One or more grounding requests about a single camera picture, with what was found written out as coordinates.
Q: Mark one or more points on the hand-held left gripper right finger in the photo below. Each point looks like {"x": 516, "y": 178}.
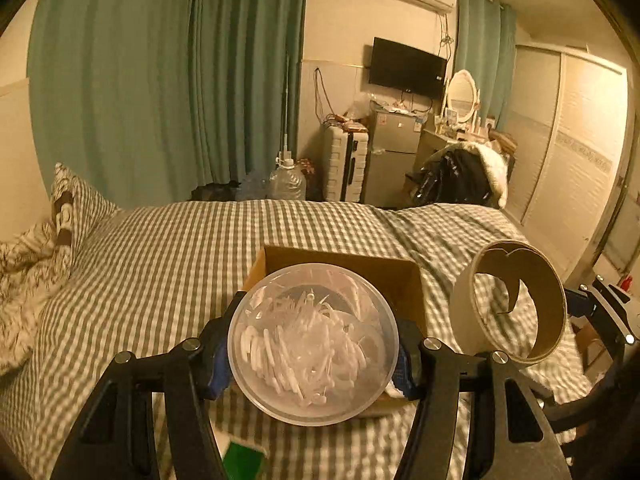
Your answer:
{"x": 406, "y": 366}

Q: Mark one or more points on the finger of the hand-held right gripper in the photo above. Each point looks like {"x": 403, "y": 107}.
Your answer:
{"x": 580, "y": 407}
{"x": 576, "y": 305}

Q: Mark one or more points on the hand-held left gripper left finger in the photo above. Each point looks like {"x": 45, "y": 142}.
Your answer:
{"x": 218, "y": 366}

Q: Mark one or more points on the clear round plastic container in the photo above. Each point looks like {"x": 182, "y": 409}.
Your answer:
{"x": 260, "y": 400}

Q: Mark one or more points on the pile of white floss picks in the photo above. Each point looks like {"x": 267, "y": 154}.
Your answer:
{"x": 305, "y": 345}

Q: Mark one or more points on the brown cardboard box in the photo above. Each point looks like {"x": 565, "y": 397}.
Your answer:
{"x": 325, "y": 258}

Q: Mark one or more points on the green flat packet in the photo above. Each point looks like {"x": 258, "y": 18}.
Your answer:
{"x": 244, "y": 462}

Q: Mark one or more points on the green checkered bed sheet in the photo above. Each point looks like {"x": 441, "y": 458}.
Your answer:
{"x": 150, "y": 270}

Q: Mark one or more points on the white fluffy garment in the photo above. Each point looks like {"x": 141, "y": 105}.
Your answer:
{"x": 496, "y": 172}

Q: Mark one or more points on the white sliding wardrobe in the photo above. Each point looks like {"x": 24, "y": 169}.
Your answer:
{"x": 570, "y": 150}

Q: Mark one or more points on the black jacket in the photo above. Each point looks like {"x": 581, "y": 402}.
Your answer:
{"x": 455, "y": 175}

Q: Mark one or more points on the large clear water bottle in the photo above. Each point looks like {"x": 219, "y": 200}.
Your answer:
{"x": 286, "y": 182}

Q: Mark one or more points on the small grey fridge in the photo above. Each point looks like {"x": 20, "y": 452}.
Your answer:
{"x": 390, "y": 160}

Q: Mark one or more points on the leaf patterned blanket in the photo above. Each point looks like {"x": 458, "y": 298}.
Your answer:
{"x": 25, "y": 285}

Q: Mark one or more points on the white ribbed suitcase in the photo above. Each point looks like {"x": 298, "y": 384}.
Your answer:
{"x": 342, "y": 165}

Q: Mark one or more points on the green checkered pillow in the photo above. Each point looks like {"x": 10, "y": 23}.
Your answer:
{"x": 87, "y": 200}

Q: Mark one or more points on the white oval vanity mirror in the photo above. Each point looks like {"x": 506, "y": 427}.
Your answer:
{"x": 462, "y": 92}

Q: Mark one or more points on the clear plastic bag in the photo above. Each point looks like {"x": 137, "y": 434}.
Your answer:
{"x": 356, "y": 109}

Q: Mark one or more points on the narrow green curtain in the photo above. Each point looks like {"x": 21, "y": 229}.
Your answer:
{"x": 482, "y": 60}

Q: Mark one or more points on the wide green curtain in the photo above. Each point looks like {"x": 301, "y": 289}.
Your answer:
{"x": 150, "y": 75}

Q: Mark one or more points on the black wall television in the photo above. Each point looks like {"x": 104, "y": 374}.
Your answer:
{"x": 406, "y": 67}

